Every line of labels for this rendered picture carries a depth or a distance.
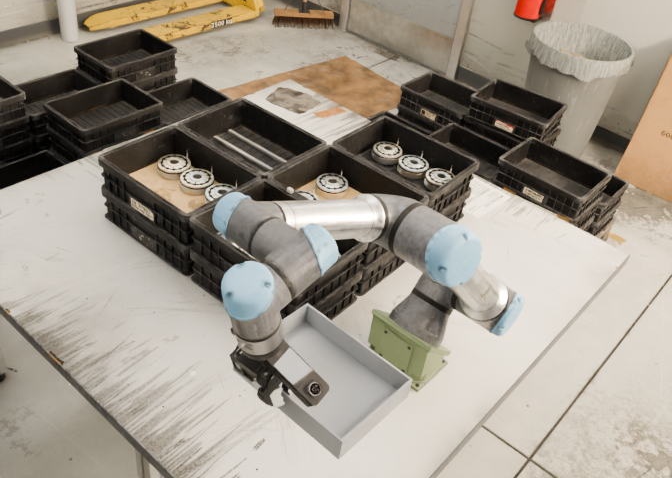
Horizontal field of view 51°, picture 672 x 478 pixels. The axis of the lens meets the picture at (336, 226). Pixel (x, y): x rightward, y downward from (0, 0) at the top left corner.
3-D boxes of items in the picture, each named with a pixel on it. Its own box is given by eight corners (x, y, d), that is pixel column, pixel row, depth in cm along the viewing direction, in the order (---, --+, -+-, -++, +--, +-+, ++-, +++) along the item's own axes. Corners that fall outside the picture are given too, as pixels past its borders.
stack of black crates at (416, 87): (478, 153, 390) (493, 98, 370) (448, 172, 371) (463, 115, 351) (420, 124, 409) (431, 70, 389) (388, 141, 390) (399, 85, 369)
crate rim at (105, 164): (264, 183, 210) (264, 176, 208) (186, 225, 190) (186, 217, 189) (175, 130, 228) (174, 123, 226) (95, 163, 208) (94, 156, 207)
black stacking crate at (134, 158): (261, 209, 216) (263, 178, 209) (186, 251, 196) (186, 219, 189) (175, 155, 234) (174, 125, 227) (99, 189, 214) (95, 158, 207)
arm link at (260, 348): (291, 316, 108) (255, 355, 104) (294, 332, 112) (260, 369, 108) (255, 293, 111) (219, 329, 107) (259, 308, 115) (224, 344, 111)
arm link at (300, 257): (290, 202, 112) (237, 242, 107) (340, 234, 105) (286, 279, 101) (298, 235, 117) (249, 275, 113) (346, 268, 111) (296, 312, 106)
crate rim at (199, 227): (370, 247, 192) (371, 240, 190) (296, 299, 172) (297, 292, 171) (264, 183, 210) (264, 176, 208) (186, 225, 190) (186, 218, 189)
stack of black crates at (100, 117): (128, 161, 346) (122, 77, 318) (167, 188, 331) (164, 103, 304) (54, 191, 320) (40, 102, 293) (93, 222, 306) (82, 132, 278)
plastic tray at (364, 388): (407, 396, 134) (412, 379, 131) (338, 459, 121) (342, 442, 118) (305, 320, 147) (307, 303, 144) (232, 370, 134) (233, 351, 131)
